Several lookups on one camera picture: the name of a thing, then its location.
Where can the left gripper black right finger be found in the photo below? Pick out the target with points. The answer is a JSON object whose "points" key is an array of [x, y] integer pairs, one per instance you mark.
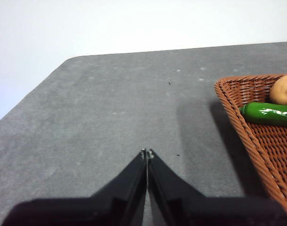
{"points": [[216, 212]]}

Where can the yellow-brown potato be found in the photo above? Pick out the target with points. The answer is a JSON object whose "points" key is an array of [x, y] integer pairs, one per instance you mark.
{"points": [[283, 91]]}

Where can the brown woven wicker basket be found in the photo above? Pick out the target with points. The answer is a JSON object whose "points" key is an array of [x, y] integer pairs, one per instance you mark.
{"points": [[270, 146]]}

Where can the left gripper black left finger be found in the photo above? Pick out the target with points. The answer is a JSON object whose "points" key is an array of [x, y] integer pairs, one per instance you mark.
{"points": [[87, 212]]}

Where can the green pepper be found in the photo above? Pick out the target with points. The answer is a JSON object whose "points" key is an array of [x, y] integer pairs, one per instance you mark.
{"points": [[265, 115]]}

